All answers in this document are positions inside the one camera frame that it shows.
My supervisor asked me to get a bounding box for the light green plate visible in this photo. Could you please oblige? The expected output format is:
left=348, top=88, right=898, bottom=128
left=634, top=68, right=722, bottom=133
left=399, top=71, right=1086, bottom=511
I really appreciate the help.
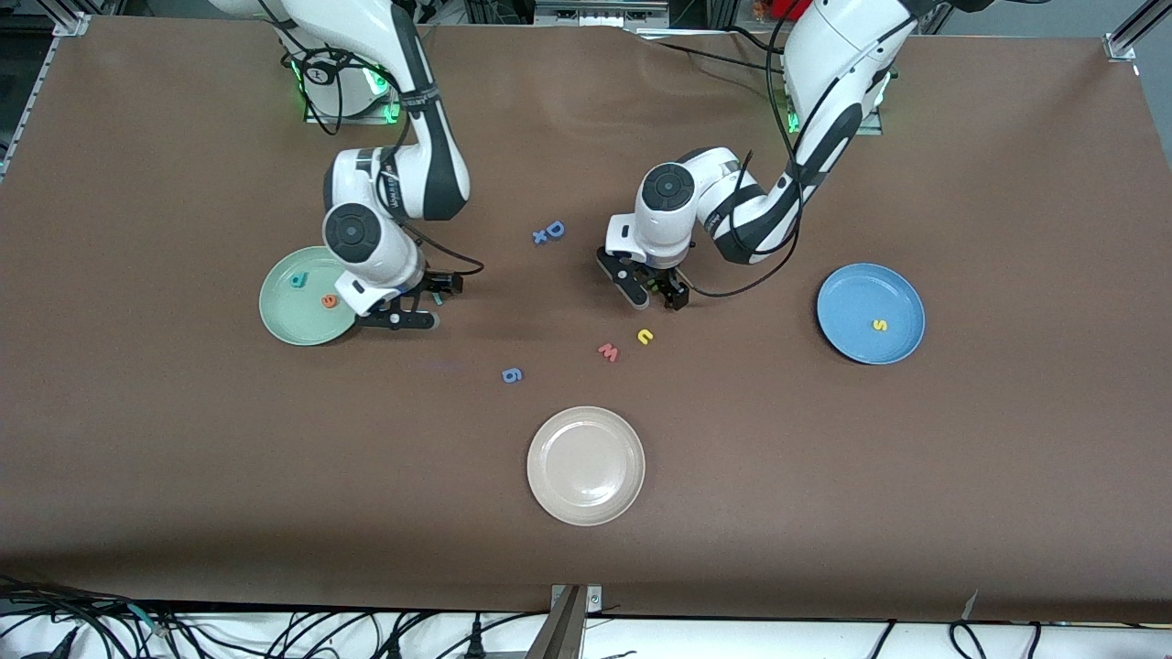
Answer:
left=258, top=245, right=369, bottom=347

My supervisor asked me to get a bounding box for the blue plate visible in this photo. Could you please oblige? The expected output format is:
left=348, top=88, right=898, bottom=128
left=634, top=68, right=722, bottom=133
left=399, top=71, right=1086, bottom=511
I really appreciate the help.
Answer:
left=816, top=263, right=927, bottom=366

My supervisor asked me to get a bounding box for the beige plate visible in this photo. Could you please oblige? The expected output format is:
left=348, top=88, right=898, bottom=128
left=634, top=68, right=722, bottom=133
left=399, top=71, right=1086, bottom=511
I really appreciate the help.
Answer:
left=526, top=405, right=646, bottom=527

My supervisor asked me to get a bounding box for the brown table cover sheet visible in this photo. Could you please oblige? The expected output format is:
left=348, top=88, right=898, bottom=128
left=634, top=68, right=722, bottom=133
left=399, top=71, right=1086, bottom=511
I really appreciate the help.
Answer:
left=0, top=14, right=1172, bottom=623

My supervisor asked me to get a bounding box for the grey metal box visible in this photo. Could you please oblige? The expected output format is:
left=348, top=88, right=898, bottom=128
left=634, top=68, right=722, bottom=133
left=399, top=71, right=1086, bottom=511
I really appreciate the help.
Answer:
left=534, top=0, right=671, bottom=32

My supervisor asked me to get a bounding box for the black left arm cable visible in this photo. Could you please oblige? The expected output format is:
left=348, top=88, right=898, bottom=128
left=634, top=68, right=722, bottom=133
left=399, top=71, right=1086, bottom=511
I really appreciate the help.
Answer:
left=682, top=0, right=917, bottom=301

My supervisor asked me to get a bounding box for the black base cable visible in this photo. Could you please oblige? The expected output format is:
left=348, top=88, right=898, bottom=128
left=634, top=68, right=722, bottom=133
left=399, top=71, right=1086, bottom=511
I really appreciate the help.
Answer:
left=655, top=40, right=788, bottom=76
left=723, top=26, right=787, bottom=54

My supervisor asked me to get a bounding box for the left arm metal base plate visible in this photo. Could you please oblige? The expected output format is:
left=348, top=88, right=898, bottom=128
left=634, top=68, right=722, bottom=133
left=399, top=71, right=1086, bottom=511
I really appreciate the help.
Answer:
left=786, top=50, right=884, bottom=136

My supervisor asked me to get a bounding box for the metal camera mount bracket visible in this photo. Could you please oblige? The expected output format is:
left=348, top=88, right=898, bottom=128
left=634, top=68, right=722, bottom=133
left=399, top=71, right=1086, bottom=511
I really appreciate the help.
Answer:
left=525, top=584, right=603, bottom=659

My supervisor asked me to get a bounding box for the teal plug cable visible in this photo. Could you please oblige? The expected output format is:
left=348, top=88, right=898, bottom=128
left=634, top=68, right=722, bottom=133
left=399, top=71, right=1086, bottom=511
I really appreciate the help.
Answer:
left=119, top=600, right=175, bottom=637

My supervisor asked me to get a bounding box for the aluminium frame rail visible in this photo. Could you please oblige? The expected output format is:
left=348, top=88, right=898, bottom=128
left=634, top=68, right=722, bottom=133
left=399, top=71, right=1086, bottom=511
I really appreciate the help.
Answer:
left=1103, top=0, right=1172, bottom=63
left=0, top=0, right=92, bottom=179

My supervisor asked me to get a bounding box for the looped black cable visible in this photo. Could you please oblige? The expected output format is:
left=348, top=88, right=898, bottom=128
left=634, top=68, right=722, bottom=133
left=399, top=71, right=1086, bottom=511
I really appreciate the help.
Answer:
left=949, top=620, right=990, bottom=659

